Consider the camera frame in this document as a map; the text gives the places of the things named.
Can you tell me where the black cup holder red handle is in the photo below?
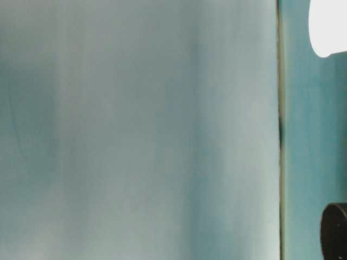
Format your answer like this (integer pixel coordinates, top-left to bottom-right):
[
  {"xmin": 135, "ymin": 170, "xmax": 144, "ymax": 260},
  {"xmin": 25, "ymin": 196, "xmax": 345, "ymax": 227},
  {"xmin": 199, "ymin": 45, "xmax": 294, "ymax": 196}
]
[{"xmin": 320, "ymin": 201, "xmax": 347, "ymax": 260}]

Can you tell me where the white paper cup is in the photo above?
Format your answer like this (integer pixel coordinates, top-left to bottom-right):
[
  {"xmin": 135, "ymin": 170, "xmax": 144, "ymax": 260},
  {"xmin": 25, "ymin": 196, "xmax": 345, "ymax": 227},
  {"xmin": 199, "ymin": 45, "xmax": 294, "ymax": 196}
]
[{"xmin": 309, "ymin": 0, "xmax": 347, "ymax": 59}]

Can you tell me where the blue-green table cloth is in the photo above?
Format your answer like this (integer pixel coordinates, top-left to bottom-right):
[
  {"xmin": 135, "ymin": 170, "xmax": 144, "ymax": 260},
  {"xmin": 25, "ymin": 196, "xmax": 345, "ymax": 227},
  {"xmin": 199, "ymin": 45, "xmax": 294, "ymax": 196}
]
[{"xmin": 279, "ymin": 0, "xmax": 347, "ymax": 260}]

